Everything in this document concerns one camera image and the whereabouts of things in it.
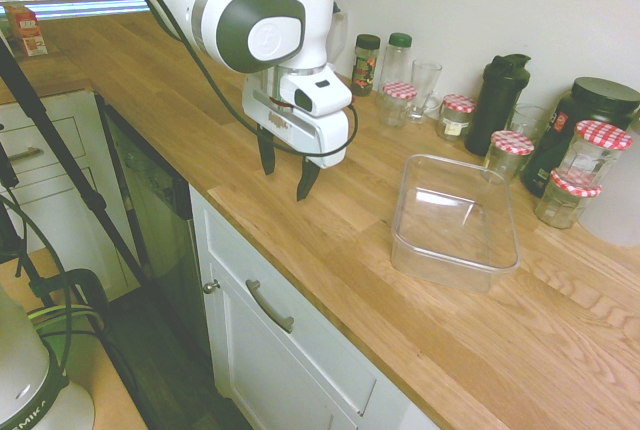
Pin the white drawer cabinet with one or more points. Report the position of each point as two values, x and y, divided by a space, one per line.
75 120

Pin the black shaker bottle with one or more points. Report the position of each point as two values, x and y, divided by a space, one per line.
492 105

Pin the short clear drinking glass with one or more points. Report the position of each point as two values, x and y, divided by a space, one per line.
527 120

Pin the spice jar with black lid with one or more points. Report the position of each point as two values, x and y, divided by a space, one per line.
365 70

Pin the clear rectangular plastic container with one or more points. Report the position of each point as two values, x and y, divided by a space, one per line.
450 255

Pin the silver cabinet knob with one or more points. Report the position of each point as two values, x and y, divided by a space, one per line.
211 286

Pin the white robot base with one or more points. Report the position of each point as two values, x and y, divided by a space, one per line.
20 350

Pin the clear bottle with green cap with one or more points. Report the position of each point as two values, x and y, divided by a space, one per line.
397 57

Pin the labelled jar, red checked lid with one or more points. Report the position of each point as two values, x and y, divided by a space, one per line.
457 102

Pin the red and white carton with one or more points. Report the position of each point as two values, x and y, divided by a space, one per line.
27 32

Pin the tall clear drinking glass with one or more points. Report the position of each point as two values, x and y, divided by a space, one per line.
426 82

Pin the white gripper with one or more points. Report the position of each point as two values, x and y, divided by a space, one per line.
300 135

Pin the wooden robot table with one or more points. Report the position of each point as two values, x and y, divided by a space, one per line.
115 400

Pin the black protein powder tub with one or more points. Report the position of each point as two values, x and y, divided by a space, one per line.
600 95

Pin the dark dishwasher front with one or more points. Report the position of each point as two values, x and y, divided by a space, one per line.
150 210

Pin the empty jar, red checked lid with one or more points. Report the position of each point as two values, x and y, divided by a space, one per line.
560 207
511 142
602 132
398 91

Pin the black camera tripod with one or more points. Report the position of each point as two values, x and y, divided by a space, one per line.
50 135

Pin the green and black clamp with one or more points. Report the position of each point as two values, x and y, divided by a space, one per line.
75 277

